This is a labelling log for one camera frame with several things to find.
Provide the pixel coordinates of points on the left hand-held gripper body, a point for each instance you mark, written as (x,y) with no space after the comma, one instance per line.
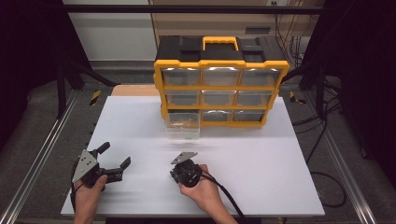
(84,165)

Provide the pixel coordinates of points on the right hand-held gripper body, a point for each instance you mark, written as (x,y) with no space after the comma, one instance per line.
(186,174)

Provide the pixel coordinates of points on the clear plastic drawer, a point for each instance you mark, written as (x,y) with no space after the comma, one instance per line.
(182,132)

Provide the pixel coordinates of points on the yellow black organizer box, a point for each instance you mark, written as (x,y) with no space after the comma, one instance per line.
(174,46)

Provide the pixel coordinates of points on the person's right hand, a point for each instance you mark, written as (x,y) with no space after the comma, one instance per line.
(204,193)

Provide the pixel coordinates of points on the person's left hand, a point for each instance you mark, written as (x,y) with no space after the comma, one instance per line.
(87,194)

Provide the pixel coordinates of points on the small brown pieces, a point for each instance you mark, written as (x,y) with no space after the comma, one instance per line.
(178,124)

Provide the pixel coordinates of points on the yellow black striped tape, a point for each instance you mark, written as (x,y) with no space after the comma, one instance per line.
(95,97)
(295,98)

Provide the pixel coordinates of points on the black metal stand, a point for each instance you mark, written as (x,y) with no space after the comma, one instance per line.
(320,90)
(61,90)

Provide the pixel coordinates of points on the grid of small transparent bins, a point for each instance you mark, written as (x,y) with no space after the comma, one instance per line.
(221,76)

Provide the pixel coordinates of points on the white panel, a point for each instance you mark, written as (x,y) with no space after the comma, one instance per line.
(115,34)

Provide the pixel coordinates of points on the dark curtain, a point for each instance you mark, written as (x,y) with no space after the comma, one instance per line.
(367,62)
(25,46)

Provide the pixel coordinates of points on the black horizontal bar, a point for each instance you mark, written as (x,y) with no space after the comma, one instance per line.
(186,8)

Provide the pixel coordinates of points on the white power socket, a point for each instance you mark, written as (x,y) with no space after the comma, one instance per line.
(275,2)

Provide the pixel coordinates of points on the aluminium rail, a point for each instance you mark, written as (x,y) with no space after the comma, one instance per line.
(342,168)
(41,155)

